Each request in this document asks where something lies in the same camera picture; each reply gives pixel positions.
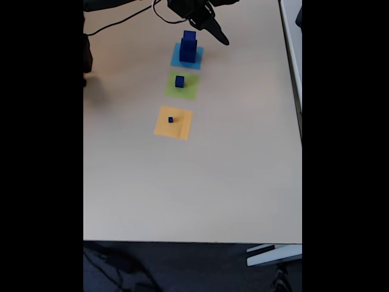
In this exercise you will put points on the medium blue cube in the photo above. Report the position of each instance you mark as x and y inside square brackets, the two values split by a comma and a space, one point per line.
[190, 35]

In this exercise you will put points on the small blue cube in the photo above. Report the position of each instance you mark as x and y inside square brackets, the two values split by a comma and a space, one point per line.
[179, 82]

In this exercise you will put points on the blue paper square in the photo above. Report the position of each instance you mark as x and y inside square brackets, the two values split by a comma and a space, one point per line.
[174, 61]

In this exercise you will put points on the green paper square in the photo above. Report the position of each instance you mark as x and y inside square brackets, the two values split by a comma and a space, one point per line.
[191, 89]

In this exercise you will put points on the orange paper square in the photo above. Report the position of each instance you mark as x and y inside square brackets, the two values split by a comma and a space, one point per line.
[179, 129]

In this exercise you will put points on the large blue cube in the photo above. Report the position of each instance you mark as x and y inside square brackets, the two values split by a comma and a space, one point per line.
[187, 56]

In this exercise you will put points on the dark blue chair back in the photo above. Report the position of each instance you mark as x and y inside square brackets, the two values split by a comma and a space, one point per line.
[299, 16]

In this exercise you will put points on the white table foot bar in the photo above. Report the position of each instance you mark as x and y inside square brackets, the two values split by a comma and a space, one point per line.
[273, 255]

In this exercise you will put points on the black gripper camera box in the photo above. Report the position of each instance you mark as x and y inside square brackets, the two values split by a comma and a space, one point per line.
[226, 2]

